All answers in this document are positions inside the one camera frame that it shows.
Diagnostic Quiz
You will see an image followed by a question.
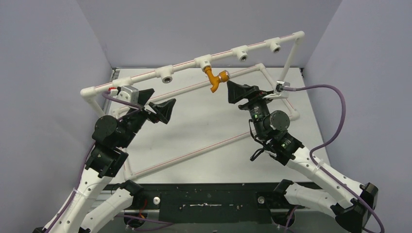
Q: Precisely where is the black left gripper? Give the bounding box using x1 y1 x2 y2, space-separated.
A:
119 89 176 148

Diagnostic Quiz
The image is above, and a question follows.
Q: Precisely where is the yellow plastic water faucet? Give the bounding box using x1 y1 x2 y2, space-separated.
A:
203 66 230 93

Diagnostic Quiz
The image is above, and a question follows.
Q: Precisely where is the white PVC pipe frame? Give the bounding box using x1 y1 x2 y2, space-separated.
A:
80 31 305 183

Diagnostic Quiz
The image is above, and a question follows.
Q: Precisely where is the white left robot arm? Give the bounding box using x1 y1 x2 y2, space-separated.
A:
33 86 176 233

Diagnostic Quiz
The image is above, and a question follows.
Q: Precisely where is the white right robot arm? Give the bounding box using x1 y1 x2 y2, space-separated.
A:
227 81 378 233

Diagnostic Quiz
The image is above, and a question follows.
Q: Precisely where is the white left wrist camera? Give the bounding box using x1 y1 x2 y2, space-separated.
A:
108 85 139 105

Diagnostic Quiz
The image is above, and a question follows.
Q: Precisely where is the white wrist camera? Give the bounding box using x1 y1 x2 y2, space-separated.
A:
264 81 290 100
108 85 139 105

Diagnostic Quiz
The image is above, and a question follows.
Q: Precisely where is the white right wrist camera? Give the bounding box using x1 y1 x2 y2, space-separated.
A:
264 81 290 100

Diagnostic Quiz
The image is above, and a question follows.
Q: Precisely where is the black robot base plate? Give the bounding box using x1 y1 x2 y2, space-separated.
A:
103 183 319 225

